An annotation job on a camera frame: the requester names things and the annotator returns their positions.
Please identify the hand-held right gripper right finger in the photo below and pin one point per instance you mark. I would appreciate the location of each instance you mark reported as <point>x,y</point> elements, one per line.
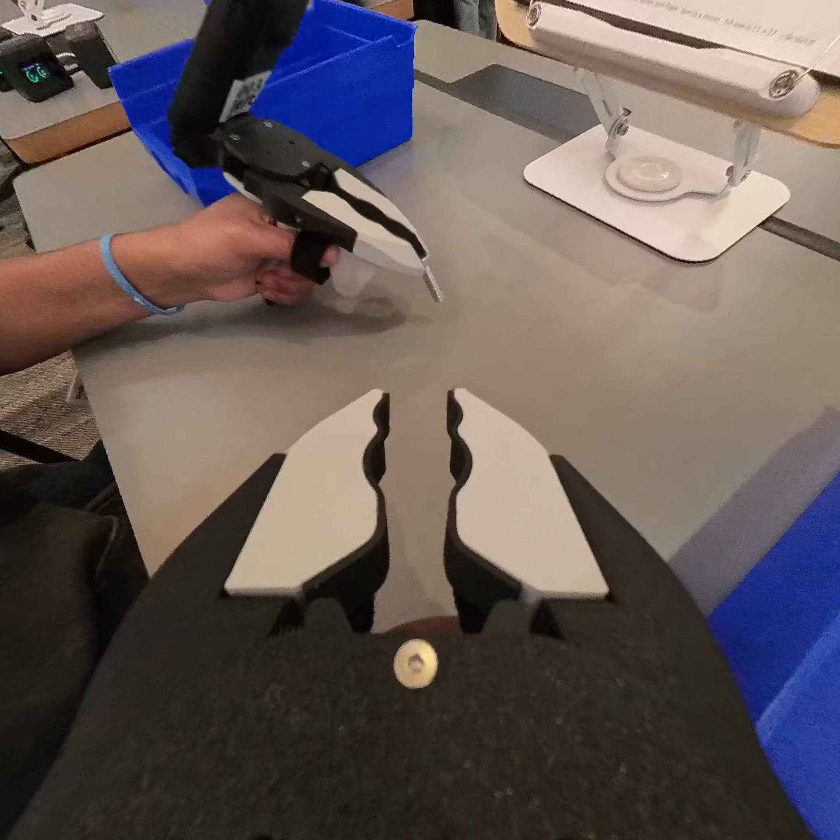
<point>525,519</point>

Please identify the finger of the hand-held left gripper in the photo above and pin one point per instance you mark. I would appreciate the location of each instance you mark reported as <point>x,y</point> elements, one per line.
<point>381,208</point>
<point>361,243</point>

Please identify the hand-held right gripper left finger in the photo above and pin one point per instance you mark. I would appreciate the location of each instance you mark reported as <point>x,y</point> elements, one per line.
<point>309,519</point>

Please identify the silver bolt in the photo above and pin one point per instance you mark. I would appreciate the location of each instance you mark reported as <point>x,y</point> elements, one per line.
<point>432,284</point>

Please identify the blue plastic bin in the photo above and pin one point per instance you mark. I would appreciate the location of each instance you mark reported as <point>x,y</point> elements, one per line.
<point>355,105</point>
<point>368,20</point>
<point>788,683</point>

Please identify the person's left forearm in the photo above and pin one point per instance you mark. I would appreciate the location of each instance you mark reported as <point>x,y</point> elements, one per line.
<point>59,295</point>

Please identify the grey desk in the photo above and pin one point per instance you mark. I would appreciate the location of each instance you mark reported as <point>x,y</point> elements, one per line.
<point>565,355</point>

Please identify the person's left hand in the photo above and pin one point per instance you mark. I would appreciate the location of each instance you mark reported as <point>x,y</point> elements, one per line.
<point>223,250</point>

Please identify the blue wristband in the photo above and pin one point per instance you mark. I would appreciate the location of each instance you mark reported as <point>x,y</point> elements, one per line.
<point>121,282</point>

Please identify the black digital timer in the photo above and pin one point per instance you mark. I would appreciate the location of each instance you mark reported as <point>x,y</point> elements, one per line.
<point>33,72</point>
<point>92,53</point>

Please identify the white document stand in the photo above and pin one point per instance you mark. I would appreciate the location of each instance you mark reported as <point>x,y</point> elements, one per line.
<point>656,197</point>
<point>53,16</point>

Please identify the printed instruction sheet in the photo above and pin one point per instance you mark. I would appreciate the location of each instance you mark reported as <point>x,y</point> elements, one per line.
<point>748,20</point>

